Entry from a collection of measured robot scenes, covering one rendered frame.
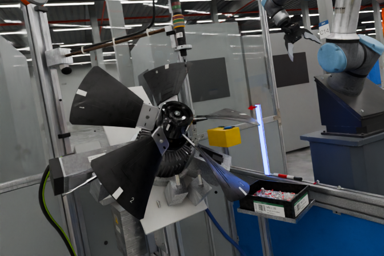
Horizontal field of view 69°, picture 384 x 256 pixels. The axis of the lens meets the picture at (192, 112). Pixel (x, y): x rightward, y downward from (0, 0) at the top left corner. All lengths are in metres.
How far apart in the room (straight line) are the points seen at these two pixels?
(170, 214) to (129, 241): 0.31
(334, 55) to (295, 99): 4.08
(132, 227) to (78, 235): 0.35
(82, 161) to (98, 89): 0.25
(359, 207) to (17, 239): 1.49
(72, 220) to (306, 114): 4.53
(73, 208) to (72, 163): 0.56
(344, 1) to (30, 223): 1.69
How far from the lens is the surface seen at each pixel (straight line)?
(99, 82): 1.05
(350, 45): 1.22
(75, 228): 1.57
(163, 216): 1.09
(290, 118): 5.18
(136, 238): 1.35
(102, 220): 1.76
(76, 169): 1.00
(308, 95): 5.45
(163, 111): 0.97
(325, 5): 7.84
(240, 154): 2.19
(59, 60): 1.41
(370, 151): 1.36
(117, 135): 1.23
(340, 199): 1.17
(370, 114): 1.35
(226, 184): 0.90
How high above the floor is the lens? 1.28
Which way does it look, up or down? 3 degrees down
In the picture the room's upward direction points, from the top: 9 degrees counter-clockwise
